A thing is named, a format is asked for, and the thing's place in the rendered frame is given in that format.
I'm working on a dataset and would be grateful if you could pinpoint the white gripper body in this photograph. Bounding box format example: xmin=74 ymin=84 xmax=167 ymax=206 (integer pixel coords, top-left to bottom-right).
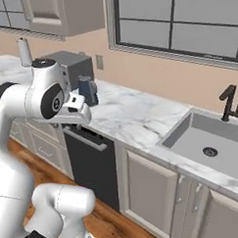
xmin=33 ymin=102 xmax=93 ymax=128

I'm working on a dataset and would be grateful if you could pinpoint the grey drawer front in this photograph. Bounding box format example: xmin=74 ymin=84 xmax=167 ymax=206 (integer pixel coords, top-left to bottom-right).
xmin=8 ymin=118 xmax=32 ymax=150
xmin=28 ymin=128 xmax=74 ymax=181

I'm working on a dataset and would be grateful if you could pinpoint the grey toaster oven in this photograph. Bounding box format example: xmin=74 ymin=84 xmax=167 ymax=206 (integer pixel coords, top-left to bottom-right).
xmin=38 ymin=49 xmax=96 ymax=93

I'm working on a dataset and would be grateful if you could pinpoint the black dishwasher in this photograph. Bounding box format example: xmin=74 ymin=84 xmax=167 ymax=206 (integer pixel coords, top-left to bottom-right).
xmin=62 ymin=122 xmax=121 ymax=215

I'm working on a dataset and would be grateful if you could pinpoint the white bottle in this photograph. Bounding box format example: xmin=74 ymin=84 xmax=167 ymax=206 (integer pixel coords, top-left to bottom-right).
xmin=17 ymin=36 xmax=34 ymax=69

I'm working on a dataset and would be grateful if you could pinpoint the wide grey cupboard door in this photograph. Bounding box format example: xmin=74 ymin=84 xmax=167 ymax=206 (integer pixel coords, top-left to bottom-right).
xmin=119 ymin=145 xmax=182 ymax=238

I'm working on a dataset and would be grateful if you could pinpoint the small dark-framed window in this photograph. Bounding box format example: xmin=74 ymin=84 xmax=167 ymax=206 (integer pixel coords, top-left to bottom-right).
xmin=0 ymin=0 xmax=67 ymax=45

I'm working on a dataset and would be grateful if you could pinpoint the grey sink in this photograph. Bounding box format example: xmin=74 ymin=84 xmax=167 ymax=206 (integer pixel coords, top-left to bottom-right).
xmin=159 ymin=105 xmax=238 ymax=186

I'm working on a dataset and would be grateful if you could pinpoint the dark sink drain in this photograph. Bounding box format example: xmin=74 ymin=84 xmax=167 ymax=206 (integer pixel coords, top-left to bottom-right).
xmin=202 ymin=146 xmax=218 ymax=159

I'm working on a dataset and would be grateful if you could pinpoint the large dark-framed window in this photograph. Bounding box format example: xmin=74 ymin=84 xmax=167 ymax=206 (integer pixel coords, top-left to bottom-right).
xmin=105 ymin=0 xmax=238 ymax=77

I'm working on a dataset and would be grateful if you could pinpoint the narrow grey cupboard door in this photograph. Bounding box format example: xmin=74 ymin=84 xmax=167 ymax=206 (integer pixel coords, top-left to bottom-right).
xmin=167 ymin=173 xmax=213 ymax=238

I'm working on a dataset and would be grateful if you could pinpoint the dark bronze tap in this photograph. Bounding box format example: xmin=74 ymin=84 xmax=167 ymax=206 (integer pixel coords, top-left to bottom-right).
xmin=217 ymin=83 xmax=238 ymax=122

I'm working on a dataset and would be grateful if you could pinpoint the grey dishwasher handle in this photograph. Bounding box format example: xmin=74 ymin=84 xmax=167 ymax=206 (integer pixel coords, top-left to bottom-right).
xmin=63 ymin=123 xmax=109 ymax=155

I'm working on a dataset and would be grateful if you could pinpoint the grey drawer handle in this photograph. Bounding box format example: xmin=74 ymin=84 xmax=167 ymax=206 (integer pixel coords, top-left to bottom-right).
xmin=36 ymin=144 xmax=54 ymax=159

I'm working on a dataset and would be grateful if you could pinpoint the grey wall outlet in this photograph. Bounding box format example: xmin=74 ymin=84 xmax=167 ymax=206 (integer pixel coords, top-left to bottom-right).
xmin=95 ymin=53 xmax=105 ymax=71

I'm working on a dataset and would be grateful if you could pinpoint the beige wall cupboard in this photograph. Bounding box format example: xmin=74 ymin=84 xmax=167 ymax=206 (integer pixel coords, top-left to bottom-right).
xmin=19 ymin=0 xmax=108 ymax=40

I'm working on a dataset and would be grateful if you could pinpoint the grey cupboard door handle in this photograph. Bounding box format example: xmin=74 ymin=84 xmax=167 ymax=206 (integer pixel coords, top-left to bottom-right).
xmin=190 ymin=182 xmax=206 ymax=214
xmin=176 ymin=174 xmax=186 ymax=205

